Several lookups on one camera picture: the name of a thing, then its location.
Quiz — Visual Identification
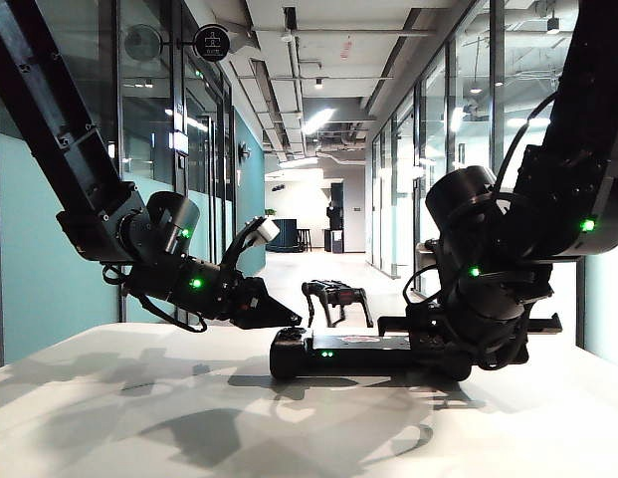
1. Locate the black remote control with joysticks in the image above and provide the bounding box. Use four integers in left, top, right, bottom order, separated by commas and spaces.
268, 327, 473, 382

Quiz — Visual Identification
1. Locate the dark green bar counter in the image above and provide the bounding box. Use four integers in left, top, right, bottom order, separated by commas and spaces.
265, 218, 301, 254

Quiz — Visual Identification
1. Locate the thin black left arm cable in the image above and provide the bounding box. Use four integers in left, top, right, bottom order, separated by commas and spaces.
103, 263, 209, 334

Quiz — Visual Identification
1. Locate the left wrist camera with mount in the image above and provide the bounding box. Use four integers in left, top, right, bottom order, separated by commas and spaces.
221, 216, 281, 283

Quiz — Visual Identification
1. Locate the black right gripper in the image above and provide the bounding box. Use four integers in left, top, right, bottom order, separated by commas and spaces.
377, 298, 563, 363

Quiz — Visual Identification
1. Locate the thin black camera cable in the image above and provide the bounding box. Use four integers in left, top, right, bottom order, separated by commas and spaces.
401, 263, 442, 306

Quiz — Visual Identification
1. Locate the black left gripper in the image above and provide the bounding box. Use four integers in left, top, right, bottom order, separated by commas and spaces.
211, 277, 304, 331

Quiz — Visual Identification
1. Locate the round black hanging sign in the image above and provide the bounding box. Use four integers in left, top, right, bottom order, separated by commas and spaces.
192, 23, 232, 62

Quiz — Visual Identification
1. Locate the long black door handle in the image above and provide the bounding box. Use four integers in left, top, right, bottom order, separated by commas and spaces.
203, 115, 219, 265

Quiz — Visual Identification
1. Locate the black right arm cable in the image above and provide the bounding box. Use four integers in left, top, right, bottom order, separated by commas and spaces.
495, 92, 558, 193

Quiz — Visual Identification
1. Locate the black quadruped robot dog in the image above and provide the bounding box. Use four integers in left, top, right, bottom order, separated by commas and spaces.
302, 279, 374, 329

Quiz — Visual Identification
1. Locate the tall black cabinet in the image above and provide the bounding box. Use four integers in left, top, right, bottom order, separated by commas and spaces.
329, 181, 346, 255

